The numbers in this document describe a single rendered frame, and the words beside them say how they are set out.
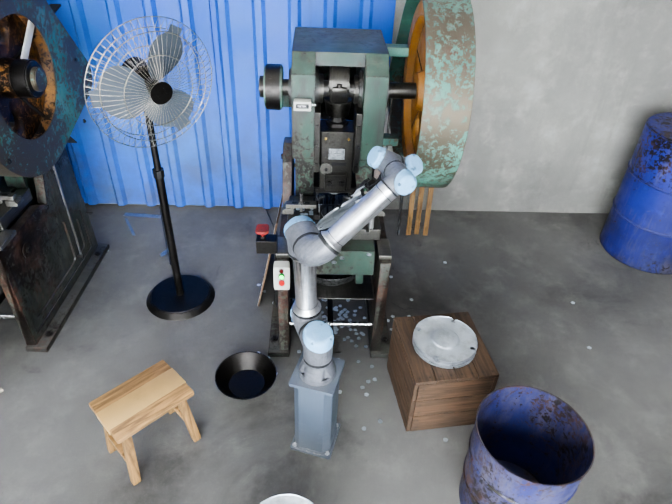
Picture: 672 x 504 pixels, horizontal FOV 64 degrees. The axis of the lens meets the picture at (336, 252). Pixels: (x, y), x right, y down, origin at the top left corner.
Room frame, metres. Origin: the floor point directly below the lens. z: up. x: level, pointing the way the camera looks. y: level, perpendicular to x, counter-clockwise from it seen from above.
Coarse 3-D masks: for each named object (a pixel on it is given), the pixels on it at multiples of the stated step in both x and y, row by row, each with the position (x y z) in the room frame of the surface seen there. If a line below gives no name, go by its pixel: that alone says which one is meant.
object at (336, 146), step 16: (320, 128) 2.20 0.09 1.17; (336, 128) 2.21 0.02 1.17; (352, 128) 2.22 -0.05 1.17; (320, 144) 2.17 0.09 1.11; (336, 144) 2.17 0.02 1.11; (352, 144) 2.18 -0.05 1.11; (320, 160) 2.17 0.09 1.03; (336, 160) 2.18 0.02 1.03; (352, 160) 2.18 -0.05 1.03; (320, 176) 2.17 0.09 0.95; (336, 176) 2.15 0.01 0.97
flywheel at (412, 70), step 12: (420, 0) 2.42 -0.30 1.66; (420, 12) 2.38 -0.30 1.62; (420, 24) 2.46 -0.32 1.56; (420, 36) 2.50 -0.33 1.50; (420, 48) 2.47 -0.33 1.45; (408, 60) 2.57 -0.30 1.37; (420, 60) 2.43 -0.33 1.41; (408, 72) 2.57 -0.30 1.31; (420, 72) 2.28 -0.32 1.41; (420, 84) 2.22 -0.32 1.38; (420, 96) 2.20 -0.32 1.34; (408, 108) 2.51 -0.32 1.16; (420, 108) 2.22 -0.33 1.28; (408, 120) 2.47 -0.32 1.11; (420, 120) 2.25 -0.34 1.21; (408, 132) 2.42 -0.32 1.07; (408, 144) 2.35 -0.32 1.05
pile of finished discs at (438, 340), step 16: (432, 320) 1.85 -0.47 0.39; (448, 320) 1.86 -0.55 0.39; (416, 336) 1.74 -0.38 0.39; (432, 336) 1.74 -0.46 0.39; (448, 336) 1.75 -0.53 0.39; (464, 336) 1.76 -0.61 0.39; (416, 352) 1.68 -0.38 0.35; (432, 352) 1.65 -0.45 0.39; (448, 352) 1.65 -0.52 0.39; (464, 352) 1.66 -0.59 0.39; (448, 368) 1.59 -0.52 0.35
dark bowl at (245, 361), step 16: (240, 352) 1.88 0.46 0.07; (256, 352) 1.89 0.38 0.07; (224, 368) 1.79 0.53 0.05; (240, 368) 1.83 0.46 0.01; (256, 368) 1.83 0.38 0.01; (272, 368) 1.80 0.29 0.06; (224, 384) 1.71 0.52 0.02; (240, 384) 1.73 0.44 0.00; (256, 384) 1.74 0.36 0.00; (272, 384) 1.69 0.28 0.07
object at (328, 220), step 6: (354, 198) 1.83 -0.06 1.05; (342, 204) 1.81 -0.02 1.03; (348, 204) 1.83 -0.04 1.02; (354, 204) 1.88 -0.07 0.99; (336, 210) 1.81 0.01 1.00; (342, 210) 1.86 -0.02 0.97; (348, 210) 1.93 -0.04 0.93; (324, 216) 1.80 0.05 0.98; (330, 216) 1.83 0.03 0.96; (336, 216) 1.90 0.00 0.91; (318, 222) 1.82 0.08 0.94; (324, 222) 1.85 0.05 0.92; (330, 222) 1.90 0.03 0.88; (318, 228) 1.87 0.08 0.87; (324, 228) 1.92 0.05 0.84
